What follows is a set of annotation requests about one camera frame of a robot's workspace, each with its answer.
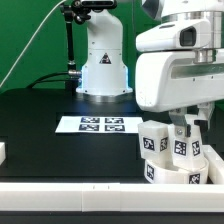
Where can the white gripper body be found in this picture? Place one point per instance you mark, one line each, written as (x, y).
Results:
(167, 75)

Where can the black camera on stand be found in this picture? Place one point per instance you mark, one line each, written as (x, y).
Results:
(99, 4)

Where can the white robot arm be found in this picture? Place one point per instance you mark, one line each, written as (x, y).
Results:
(181, 10)

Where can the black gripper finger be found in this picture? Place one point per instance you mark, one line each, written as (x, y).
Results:
(205, 111)
(182, 128)

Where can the white border rail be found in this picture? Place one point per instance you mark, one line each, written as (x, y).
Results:
(216, 165)
(2, 152)
(113, 197)

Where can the white front border rail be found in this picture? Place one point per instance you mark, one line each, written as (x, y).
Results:
(113, 197)

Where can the white left border rail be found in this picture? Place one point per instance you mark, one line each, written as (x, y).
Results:
(2, 152)

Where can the white round stool seat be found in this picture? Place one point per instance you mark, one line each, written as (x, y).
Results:
(169, 174)

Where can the paper sheet with markers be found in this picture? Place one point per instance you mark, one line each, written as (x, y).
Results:
(96, 124)

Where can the white right border rail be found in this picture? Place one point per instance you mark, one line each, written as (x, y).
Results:
(216, 165)

